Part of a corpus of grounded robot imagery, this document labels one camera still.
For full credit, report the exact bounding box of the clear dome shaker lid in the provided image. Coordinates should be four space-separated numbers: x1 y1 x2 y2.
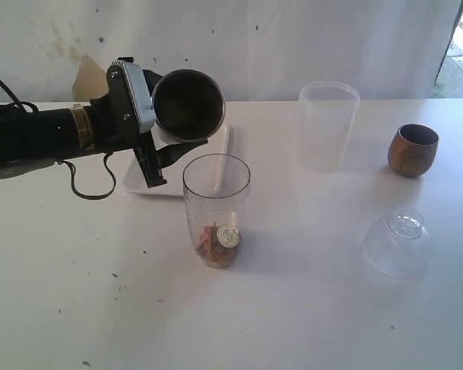
363 208 431 279

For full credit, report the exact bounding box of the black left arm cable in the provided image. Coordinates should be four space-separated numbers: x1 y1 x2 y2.
0 69 117 200

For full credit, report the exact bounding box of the brown wooden cup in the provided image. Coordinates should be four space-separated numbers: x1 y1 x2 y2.
387 124 439 178

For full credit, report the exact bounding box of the clear plastic shaker cup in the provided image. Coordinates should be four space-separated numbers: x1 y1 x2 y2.
183 154 252 263

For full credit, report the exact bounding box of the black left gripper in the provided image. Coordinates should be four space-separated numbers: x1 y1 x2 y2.
91 57 208 188

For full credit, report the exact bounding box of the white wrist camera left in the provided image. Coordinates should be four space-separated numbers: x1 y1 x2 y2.
117 60 156 134

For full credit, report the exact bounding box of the brown object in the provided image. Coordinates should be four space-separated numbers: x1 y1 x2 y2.
195 223 241 268

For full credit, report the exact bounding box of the translucent plastic tub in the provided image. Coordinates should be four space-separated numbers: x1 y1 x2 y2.
298 81 360 173

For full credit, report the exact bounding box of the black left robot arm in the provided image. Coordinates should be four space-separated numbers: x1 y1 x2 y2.
0 57 225 188

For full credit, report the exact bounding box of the white rectangular tray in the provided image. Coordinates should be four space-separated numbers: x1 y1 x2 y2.
123 123 230 197

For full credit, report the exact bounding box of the stainless steel cup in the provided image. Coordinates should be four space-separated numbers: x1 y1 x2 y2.
151 69 225 143

